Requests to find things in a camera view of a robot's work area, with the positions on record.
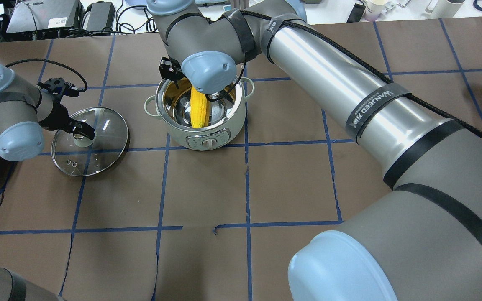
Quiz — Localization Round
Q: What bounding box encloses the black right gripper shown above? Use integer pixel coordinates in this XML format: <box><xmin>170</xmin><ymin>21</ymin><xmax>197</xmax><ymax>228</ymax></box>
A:
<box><xmin>159</xmin><ymin>57</ymin><xmax>185</xmax><ymax>82</ymax></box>

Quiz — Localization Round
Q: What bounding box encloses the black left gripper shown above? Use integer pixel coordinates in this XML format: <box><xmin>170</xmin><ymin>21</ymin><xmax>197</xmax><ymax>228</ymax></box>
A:
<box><xmin>38</xmin><ymin>78</ymin><xmax>96</xmax><ymax>140</ymax></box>

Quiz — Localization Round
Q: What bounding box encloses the glass pot lid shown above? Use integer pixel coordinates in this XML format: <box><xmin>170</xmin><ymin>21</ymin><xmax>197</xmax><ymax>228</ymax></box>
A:
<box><xmin>51</xmin><ymin>107</ymin><xmax>129</xmax><ymax>177</ymax></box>

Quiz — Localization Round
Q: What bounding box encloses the yellow corn cob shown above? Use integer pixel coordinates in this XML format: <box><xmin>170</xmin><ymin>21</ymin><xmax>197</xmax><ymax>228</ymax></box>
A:
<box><xmin>190</xmin><ymin>86</ymin><xmax>209</xmax><ymax>128</ymax></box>

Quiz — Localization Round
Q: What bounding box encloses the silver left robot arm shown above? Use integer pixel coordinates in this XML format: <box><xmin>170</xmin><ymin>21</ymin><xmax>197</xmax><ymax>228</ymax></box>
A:
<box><xmin>0</xmin><ymin>64</ymin><xmax>95</xmax><ymax>301</ymax></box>

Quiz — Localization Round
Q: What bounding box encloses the pale green electric pot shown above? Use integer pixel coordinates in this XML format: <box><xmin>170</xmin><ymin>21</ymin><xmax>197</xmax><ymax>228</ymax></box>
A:
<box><xmin>145</xmin><ymin>77</ymin><xmax>256</xmax><ymax>151</ymax></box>

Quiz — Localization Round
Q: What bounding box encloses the black laptop power brick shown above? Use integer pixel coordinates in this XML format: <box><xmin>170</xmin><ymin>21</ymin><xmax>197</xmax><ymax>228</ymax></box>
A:
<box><xmin>84</xmin><ymin>1</ymin><xmax>115</xmax><ymax>33</ymax></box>

